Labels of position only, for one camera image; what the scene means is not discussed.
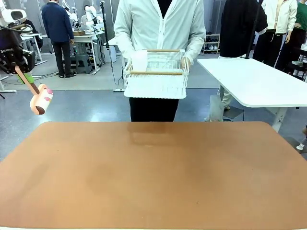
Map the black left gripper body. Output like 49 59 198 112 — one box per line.
0 28 24 63

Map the white wire dish rack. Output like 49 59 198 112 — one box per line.
123 49 190 99

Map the person's right forearm white sleeve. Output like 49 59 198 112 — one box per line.
114 21 136 62

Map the person's left forearm white sleeve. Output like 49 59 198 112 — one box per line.
185 28 206 65

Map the person's left hand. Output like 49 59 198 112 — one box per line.
181 57 192 73

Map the seated person in black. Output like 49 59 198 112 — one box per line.
24 19 44 50

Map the person in navy jacket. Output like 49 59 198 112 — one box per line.
42 0 77 79

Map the grey step stool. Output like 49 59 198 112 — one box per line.
74 54 93 75

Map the white workbench table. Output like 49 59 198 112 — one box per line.
71 33 104 72

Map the black tripod pole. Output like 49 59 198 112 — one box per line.
100 0 110 50

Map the white plastic cutlery holder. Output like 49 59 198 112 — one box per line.
130 49 149 72

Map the person in white jacket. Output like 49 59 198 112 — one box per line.
114 0 206 122

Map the white shoe rack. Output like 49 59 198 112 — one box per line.
204 33 221 54

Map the person in black coat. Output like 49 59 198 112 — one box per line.
220 0 269 58

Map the white office table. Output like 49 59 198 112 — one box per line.
197 58 307 133

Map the person in cream jacket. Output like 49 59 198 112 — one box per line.
252 0 298 68

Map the person in green top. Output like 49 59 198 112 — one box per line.
275 0 307 74

